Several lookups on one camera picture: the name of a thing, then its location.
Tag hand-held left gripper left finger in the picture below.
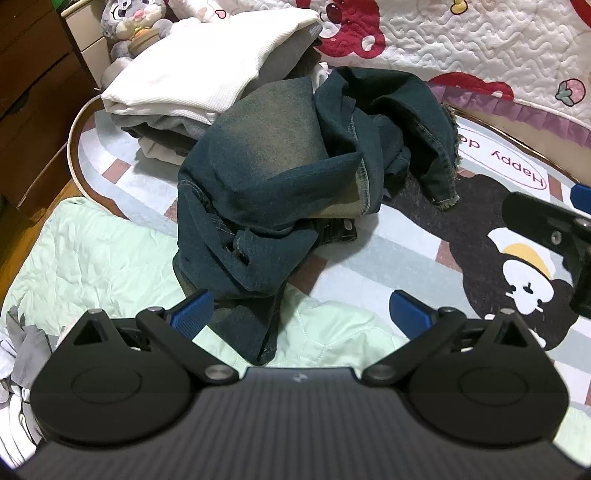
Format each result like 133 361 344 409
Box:
61 290 241 386

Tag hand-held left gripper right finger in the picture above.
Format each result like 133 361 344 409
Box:
362 290 541 386

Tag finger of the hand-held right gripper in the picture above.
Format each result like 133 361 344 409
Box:
502 191 591 254
571 184 591 214

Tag dark blue faded jeans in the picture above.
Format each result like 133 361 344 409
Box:
173 66 462 366

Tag cartoon dog checked rug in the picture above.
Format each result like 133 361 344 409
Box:
67 90 591 444

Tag light green quilt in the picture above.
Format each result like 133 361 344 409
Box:
0 196 407 370

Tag grey white crumpled cloth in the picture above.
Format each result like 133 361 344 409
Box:
0 305 54 462

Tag dark brown folded garment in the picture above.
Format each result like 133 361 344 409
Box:
124 127 199 151

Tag white red quilted bedspread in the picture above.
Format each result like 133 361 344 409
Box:
222 0 591 153

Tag white ribbed folded garment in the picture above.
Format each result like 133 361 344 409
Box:
100 8 321 116

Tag white drawer unit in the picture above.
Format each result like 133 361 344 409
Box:
61 0 114 90

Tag brown wooden drawer cabinet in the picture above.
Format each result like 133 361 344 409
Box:
0 0 100 210

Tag grey bunny plush toy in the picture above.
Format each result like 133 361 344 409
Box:
100 0 174 62

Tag white pink plush toy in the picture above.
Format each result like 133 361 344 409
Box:
168 0 229 23

